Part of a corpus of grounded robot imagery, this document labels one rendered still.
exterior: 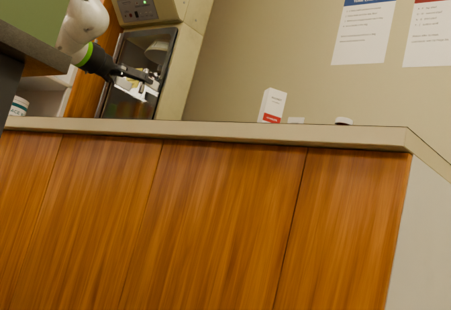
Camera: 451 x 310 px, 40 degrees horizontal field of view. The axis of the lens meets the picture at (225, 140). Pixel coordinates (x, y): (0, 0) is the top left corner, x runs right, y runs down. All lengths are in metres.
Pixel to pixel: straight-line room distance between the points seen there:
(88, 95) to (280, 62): 0.75
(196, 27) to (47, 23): 0.98
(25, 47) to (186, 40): 1.04
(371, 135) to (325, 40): 1.16
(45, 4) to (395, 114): 1.21
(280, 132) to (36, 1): 0.58
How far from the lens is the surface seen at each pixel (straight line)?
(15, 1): 1.34
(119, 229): 1.67
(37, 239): 1.94
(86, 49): 1.95
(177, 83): 2.19
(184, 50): 2.22
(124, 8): 2.39
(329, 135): 1.31
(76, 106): 2.37
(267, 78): 2.46
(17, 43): 1.27
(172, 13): 2.23
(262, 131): 1.41
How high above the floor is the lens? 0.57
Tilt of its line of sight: 13 degrees up
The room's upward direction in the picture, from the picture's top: 14 degrees clockwise
